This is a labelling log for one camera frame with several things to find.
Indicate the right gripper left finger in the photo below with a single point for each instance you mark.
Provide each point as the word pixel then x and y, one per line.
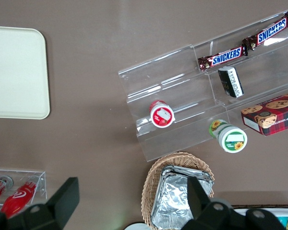
pixel 62 198

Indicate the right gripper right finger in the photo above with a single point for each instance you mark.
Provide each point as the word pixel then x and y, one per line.
pixel 199 201

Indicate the white rectangular snack tray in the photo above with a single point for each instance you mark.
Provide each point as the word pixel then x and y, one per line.
pixel 240 210

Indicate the oval light wicker basket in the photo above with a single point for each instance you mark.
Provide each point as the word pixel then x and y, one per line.
pixel 151 182

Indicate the beige plastic tray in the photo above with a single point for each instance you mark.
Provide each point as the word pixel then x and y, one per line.
pixel 16 72

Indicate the clear acrylic bottle rack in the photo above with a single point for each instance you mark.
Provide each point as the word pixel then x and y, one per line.
pixel 42 184

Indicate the stacked aluminium foil trays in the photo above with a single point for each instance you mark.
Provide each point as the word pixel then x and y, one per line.
pixel 172 196

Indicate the dark brown board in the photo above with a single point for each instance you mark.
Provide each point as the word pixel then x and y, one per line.
pixel 259 206

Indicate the green sunflower lidded cup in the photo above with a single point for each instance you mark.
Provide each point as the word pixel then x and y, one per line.
pixel 232 140

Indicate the teal snack packet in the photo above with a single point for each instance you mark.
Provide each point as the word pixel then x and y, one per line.
pixel 283 220

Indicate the red lidded cup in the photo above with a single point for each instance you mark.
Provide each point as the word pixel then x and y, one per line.
pixel 162 116

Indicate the red tartan cookie box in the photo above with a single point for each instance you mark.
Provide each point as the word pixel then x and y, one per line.
pixel 276 115

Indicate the small black chocolate box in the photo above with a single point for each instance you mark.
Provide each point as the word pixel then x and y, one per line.
pixel 231 82

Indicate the clear acrylic stepped display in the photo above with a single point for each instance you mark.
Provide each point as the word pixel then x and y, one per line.
pixel 163 81

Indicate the Snickers chocolate bar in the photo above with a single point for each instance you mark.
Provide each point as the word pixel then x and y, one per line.
pixel 223 58
pixel 270 32

